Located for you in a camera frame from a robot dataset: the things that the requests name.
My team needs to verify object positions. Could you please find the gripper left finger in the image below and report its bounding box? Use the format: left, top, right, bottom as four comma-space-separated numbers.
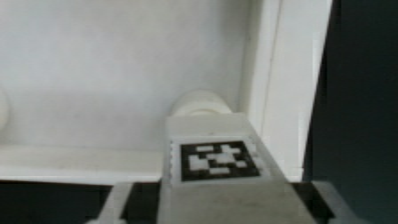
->
86, 182, 159, 224

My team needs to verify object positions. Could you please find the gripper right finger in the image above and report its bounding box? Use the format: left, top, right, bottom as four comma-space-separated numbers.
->
291, 181, 362, 224

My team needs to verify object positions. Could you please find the white square tabletop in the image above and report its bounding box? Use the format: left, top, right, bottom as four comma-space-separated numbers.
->
0, 0, 333, 185

